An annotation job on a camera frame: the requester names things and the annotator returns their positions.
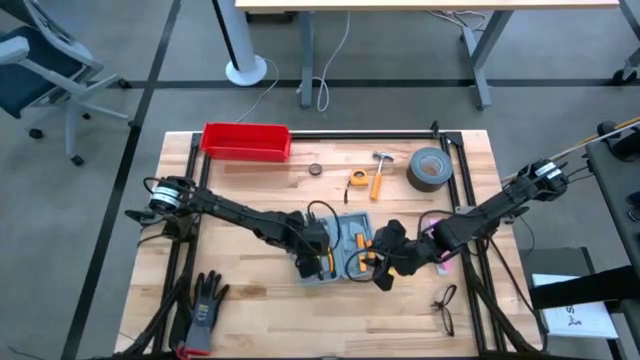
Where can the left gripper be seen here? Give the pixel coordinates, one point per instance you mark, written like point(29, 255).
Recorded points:
point(307, 267)

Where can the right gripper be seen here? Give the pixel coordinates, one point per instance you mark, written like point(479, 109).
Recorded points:
point(407, 257)

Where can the orange screwdriver bit holder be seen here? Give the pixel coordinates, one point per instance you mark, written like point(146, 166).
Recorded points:
point(359, 240)

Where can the grey plastic tool case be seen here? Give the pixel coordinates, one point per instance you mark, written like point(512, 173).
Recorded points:
point(345, 225)

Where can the thin black tool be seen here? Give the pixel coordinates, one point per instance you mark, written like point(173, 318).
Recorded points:
point(346, 192)

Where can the orange tape measure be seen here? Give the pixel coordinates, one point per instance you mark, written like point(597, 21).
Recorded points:
point(359, 178)

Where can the red plastic bin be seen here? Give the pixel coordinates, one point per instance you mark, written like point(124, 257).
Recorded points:
point(245, 144)

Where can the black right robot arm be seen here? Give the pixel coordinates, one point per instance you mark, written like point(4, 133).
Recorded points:
point(500, 205)

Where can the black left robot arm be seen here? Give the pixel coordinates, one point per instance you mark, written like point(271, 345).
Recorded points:
point(235, 215)

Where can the pink white plastic tool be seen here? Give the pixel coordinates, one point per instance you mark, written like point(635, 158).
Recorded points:
point(446, 268)

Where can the black-framed eyeglasses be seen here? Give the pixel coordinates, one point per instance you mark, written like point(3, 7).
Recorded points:
point(440, 304)

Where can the black grey work glove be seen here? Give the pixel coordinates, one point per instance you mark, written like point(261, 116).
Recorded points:
point(205, 310)

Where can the black beam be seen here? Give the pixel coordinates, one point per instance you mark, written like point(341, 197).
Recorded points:
point(575, 292)

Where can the black table clamp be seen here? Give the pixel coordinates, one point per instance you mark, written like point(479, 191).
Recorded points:
point(137, 216)

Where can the white paper sheet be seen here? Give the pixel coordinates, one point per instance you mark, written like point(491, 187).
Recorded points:
point(580, 320)

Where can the grey metal desk leg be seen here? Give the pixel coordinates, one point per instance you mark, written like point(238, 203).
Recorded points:
point(481, 65)
point(307, 60)

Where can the pole with white round base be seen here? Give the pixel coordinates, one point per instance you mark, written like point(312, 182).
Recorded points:
point(246, 70)

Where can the dark grey side table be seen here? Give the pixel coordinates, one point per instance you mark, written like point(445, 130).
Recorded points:
point(615, 225)

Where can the yellow and white rod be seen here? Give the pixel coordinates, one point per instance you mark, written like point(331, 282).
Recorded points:
point(610, 133)

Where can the black round device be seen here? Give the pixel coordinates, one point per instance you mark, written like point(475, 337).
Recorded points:
point(625, 145)

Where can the light wooden desk top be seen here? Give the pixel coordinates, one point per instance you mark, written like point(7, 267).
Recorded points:
point(400, 5)

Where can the grey leg with black caster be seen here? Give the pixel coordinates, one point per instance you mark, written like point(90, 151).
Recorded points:
point(625, 75)

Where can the blue office chair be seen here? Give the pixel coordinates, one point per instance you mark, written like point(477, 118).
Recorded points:
point(30, 85)

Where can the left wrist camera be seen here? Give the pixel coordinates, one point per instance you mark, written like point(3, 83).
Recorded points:
point(317, 235)

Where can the grey corner bracket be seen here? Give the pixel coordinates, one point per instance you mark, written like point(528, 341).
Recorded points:
point(460, 210)

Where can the grey duct tape roll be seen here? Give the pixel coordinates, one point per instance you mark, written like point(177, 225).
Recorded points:
point(414, 172)

